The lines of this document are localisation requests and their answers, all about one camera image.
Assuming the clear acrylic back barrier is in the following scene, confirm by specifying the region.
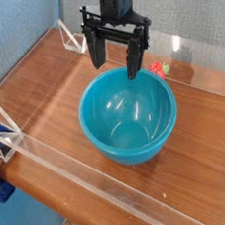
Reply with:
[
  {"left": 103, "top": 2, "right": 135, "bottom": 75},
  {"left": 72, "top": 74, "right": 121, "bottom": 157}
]
[{"left": 55, "top": 19, "right": 225, "bottom": 97}]

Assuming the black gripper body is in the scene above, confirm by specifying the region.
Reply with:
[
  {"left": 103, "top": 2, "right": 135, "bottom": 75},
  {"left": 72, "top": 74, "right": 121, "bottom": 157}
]
[{"left": 80, "top": 5, "right": 152, "bottom": 50}]

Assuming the blue plastic bowl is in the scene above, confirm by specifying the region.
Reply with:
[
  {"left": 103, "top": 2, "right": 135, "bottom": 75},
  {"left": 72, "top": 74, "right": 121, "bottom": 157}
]
[{"left": 78, "top": 67, "right": 177, "bottom": 166}]

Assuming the clear acrylic barrier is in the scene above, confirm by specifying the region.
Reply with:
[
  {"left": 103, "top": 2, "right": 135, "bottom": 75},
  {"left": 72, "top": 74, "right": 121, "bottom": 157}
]
[
  {"left": 55, "top": 19, "right": 225, "bottom": 97},
  {"left": 0, "top": 131, "right": 205, "bottom": 225},
  {"left": 0, "top": 19, "right": 87, "bottom": 132}
]

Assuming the clear acrylic front barrier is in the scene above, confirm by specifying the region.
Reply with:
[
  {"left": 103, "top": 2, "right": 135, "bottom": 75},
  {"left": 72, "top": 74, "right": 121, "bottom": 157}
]
[{"left": 0, "top": 131, "right": 205, "bottom": 225}]

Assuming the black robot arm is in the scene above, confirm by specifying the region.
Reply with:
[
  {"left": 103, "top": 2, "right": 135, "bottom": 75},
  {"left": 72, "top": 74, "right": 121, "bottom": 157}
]
[{"left": 80, "top": 0, "right": 152, "bottom": 80}]

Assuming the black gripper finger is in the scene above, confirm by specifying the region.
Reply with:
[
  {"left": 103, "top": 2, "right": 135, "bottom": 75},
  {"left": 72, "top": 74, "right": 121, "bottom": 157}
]
[
  {"left": 126, "top": 38, "right": 143, "bottom": 80},
  {"left": 84, "top": 26, "right": 106, "bottom": 69}
]

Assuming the clear acrylic left barrier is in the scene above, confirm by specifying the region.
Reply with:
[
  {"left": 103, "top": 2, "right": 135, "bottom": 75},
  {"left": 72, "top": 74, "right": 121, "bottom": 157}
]
[{"left": 0, "top": 19, "right": 87, "bottom": 132}]

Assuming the red toy strawberry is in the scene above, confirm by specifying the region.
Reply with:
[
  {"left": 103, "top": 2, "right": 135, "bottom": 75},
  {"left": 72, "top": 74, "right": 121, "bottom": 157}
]
[{"left": 148, "top": 62, "right": 170, "bottom": 79}]

